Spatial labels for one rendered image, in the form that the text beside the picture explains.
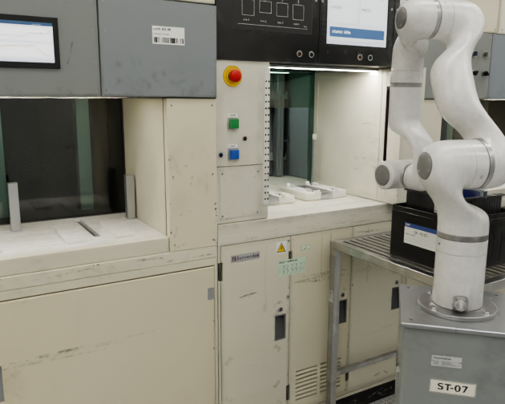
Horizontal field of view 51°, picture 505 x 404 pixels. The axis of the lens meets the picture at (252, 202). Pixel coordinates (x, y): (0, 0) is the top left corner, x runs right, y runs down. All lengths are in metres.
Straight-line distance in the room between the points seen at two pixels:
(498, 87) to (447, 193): 1.38
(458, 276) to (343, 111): 1.18
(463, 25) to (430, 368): 0.85
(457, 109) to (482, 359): 0.59
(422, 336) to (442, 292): 0.13
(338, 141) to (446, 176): 1.17
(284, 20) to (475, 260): 0.98
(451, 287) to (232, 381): 0.92
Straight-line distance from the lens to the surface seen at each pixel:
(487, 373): 1.41
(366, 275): 2.21
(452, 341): 1.36
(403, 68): 1.60
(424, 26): 1.45
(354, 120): 2.32
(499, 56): 2.64
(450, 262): 1.38
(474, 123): 1.40
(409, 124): 1.60
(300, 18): 1.89
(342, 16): 2.00
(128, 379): 1.81
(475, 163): 1.33
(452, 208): 1.34
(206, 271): 1.78
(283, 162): 2.94
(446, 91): 1.40
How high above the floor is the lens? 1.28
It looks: 11 degrees down
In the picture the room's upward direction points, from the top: straight up
